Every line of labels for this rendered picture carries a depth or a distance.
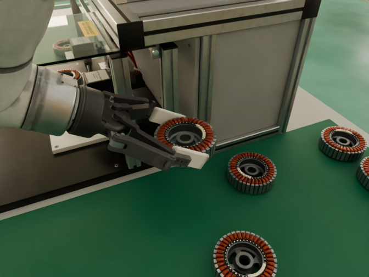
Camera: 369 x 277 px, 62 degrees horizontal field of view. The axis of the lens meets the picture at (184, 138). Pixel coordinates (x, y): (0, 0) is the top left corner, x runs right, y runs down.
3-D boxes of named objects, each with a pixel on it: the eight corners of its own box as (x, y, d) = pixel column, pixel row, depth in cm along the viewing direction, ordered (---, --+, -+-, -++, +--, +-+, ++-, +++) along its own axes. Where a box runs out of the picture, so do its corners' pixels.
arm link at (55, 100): (39, 54, 44) (80, 68, 47) (22, 106, 47) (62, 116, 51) (37, 84, 37) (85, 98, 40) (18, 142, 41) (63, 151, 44)
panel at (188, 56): (192, 151, 78) (195, 35, 59) (123, 52, 125) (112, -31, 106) (196, 150, 78) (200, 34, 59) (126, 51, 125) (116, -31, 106)
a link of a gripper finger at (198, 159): (173, 144, 49) (174, 147, 48) (208, 153, 52) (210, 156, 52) (165, 159, 50) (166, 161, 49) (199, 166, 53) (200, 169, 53)
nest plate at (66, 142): (53, 154, 77) (51, 150, 77) (48, 122, 88) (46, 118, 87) (112, 139, 82) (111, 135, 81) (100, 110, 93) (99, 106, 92)
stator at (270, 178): (246, 155, 80) (249, 144, 78) (283, 178, 74) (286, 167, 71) (217, 176, 74) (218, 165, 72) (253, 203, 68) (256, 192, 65)
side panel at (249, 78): (198, 159, 79) (202, 36, 59) (193, 152, 81) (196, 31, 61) (286, 132, 88) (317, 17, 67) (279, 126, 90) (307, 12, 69)
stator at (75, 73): (51, 98, 96) (47, 87, 93) (46, 82, 103) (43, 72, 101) (87, 89, 99) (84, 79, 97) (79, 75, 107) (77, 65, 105)
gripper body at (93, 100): (81, 101, 40) (144, 119, 45) (77, 73, 47) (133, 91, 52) (63, 145, 44) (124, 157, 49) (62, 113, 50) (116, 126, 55)
